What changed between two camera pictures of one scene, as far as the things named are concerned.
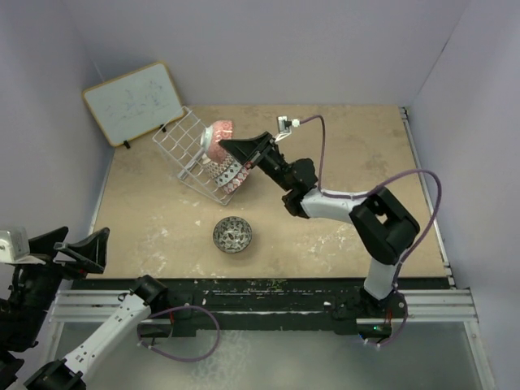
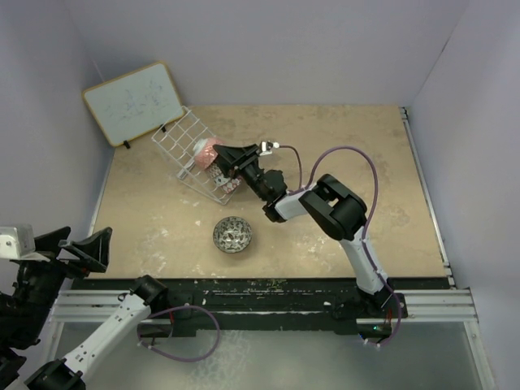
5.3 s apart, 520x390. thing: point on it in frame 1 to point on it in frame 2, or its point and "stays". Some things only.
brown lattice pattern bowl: x=215 y=169 stays
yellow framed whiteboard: x=134 y=103 stays
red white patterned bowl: x=240 y=178 stays
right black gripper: x=255 y=150 to x=227 y=157
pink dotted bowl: x=221 y=130 to x=204 y=152
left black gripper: x=88 y=253 stays
